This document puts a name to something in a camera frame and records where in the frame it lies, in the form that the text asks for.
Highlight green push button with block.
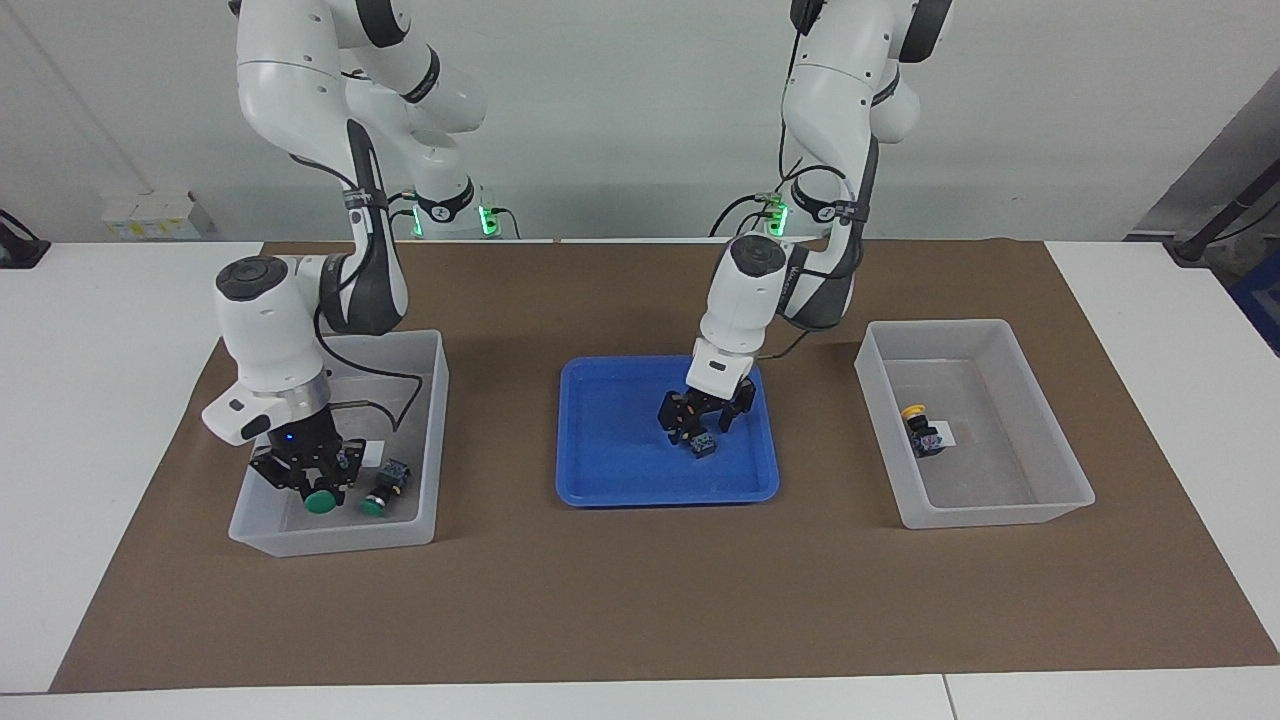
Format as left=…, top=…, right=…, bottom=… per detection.
left=359, top=458, right=414, bottom=519

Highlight small white boxes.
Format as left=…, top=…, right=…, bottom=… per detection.
left=100, top=190, right=217, bottom=242

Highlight translucent white plastic box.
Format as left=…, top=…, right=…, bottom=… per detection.
left=854, top=319, right=1096, bottom=530
left=228, top=330, right=450, bottom=558

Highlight blue plastic tray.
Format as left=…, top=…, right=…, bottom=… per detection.
left=555, top=355, right=781, bottom=508

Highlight brown paper table mat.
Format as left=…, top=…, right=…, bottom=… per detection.
left=50, top=240, right=1280, bottom=693

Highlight black clamp base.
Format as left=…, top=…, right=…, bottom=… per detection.
left=0, top=208, right=52, bottom=269

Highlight black pole stand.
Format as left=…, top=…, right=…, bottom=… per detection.
left=1165, top=160, right=1280, bottom=266

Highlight grey partition panel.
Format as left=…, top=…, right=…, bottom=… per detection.
left=1130, top=70, right=1280, bottom=241

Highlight blue crate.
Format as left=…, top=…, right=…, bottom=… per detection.
left=1230, top=250, right=1280, bottom=357

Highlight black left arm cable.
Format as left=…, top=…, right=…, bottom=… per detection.
left=758, top=0, right=883, bottom=361

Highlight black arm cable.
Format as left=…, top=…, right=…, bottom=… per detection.
left=315, top=180, right=426, bottom=436
left=758, top=0, right=883, bottom=361

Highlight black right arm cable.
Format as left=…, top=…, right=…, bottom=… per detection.
left=315, top=180, right=426, bottom=436

